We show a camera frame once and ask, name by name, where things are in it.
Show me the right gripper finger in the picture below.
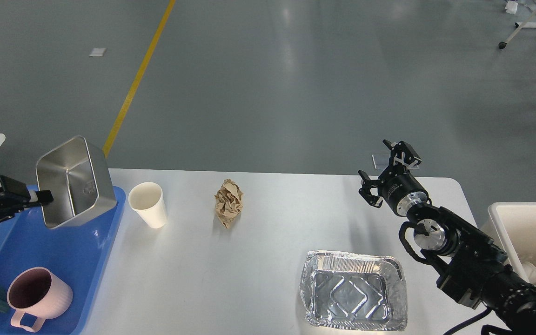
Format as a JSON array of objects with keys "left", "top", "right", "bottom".
[
  {"left": 358, "top": 170, "right": 383, "bottom": 208},
  {"left": 382, "top": 139, "right": 422, "bottom": 175}
]

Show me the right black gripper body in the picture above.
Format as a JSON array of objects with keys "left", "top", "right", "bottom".
[{"left": 379, "top": 173, "right": 429, "bottom": 217}]

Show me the square stainless steel container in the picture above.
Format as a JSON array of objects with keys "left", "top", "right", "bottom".
[{"left": 35, "top": 135, "right": 117, "bottom": 229}]

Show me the pink ribbed mug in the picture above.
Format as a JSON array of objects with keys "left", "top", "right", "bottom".
[{"left": 7, "top": 267, "right": 73, "bottom": 333}]

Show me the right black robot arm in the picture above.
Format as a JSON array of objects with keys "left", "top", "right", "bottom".
[{"left": 358, "top": 140, "right": 536, "bottom": 335}]

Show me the clear floor plate left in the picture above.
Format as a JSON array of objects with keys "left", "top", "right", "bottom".
[{"left": 372, "top": 154, "right": 395, "bottom": 170}]

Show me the blue plastic tray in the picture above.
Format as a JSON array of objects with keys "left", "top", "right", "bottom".
[{"left": 0, "top": 187, "right": 126, "bottom": 335}]

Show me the aluminium foil tray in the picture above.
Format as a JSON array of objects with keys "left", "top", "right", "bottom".
[{"left": 299, "top": 250, "right": 408, "bottom": 331}]

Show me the white paper cup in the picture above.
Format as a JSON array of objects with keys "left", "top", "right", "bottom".
[{"left": 127, "top": 182, "right": 168, "bottom": 229}]

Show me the white plastic bin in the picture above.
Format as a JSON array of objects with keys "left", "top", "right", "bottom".
[{"left": 479, "top": 202, "right": 536, "bottom": 285}]

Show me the crumpled brown paper ball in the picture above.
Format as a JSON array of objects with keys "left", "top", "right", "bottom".
[{"left": 214, "top": 179, "right": 244, "bottom": 229}]

